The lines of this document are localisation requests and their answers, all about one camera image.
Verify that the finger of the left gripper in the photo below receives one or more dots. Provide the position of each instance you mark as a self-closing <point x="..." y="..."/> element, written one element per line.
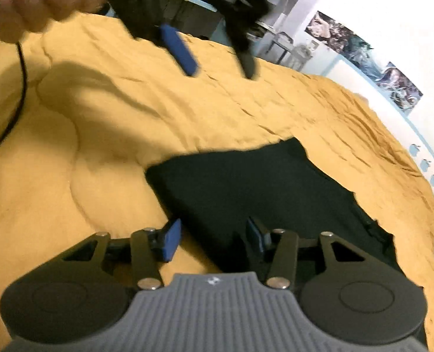
<point x="244" y="49"/>
<point x="173" y="43"/>

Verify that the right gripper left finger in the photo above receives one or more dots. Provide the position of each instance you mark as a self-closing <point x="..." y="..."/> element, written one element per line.
<point x="149" y="248"/>

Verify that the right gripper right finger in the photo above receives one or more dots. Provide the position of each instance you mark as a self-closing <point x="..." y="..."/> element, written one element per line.
<point x="276" y="253"/>

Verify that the black long sleeve shirt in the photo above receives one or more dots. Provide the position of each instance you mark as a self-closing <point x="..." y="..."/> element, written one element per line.
<point x="215" y="193"/>

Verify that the person left hand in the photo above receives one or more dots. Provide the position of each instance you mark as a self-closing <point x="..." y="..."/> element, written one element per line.
<point x="18" y="17"/>

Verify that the white blue desk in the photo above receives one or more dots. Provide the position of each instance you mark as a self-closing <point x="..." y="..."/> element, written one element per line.
<point x="197" y="18"/>

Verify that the grey rolling cart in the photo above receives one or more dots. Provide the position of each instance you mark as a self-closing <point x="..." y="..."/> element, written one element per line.
<point x="283" y="51"/>

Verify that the mustard yellow quilt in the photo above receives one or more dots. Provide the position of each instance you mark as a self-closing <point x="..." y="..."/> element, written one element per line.
<point x="85" y="109"/>

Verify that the white blue bed headboard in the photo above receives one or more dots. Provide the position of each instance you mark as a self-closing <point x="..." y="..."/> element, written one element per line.
<point x="347" y="75"/>

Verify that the anime wall posters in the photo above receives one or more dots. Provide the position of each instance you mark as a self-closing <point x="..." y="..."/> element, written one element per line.
<point x="368" y="60"/>

